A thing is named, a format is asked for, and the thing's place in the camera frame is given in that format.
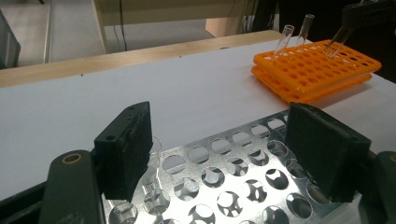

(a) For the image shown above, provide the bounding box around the clear tube rack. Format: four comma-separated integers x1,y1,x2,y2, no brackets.
101,108,362,224

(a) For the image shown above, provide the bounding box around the dark curtain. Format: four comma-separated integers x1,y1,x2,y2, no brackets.
276,0,396,83

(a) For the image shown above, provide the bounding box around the light metal floor strip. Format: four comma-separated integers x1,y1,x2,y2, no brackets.
42,0,54,64

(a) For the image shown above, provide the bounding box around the orange plastic test tube rack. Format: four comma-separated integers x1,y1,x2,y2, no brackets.
250,38,383,105

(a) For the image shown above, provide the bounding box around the beige cabinet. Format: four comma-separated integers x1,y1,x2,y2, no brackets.
92,0,260,54

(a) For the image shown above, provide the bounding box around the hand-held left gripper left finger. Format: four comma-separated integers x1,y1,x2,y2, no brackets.
93,101,154,203

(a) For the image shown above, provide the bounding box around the black hanging cable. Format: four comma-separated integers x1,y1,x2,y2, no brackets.
119,0,129,52

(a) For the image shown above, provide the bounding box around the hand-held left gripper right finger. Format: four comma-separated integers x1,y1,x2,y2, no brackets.
284,102,373,203

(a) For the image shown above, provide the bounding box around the grey cabinet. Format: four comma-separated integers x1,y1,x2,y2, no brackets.
0,8,21,70

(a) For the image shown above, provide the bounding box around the clear glass test tube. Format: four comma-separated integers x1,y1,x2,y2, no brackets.
273,23,296,60
141,135,163,195
295,13,316,48
322,26,353,60

